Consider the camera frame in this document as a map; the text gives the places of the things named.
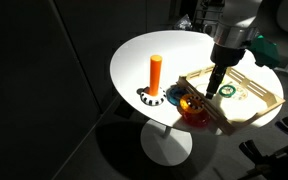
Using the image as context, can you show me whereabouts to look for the yellow orange toy ring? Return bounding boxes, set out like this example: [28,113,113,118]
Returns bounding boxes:
[179,93,206,116]

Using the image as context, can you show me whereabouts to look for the red toy ring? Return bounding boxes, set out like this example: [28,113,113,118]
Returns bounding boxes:
[180,108,212,128]

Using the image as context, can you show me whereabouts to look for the light wooden tray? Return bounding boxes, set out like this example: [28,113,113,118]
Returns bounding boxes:
[177,65,285,135]

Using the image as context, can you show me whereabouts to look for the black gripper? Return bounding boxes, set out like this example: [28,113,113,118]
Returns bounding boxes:
[205,44,245,99]

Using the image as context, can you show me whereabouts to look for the white round pedestal table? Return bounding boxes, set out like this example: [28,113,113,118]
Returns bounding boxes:
[109,30,284,167]

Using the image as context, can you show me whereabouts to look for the black and white striped base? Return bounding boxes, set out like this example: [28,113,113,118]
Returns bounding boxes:
[140,87,166,106]

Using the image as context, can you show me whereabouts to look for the dark green toy ring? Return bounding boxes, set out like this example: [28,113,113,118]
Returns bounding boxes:
[218,84,237,99]

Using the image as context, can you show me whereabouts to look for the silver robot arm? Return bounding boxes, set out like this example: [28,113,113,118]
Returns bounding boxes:
[205,0,288,99]

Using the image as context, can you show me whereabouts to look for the black clamp stand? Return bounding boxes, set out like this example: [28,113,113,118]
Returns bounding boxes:
[238,117,288,180]

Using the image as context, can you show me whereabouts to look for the blue toy ring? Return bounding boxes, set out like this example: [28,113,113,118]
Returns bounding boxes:
[166,86,189,107]

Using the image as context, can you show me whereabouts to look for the orange stacking post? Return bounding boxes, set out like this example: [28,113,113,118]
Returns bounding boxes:
[149,55,162,96]

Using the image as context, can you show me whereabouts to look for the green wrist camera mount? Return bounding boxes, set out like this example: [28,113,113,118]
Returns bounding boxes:
[248,35,280,69]

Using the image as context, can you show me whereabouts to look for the clear ring with beads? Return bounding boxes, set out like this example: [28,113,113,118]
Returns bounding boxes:
[233,85,249,101]

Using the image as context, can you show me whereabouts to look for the small black and white ring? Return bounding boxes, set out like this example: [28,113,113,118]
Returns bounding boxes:
[187,97,204,111]

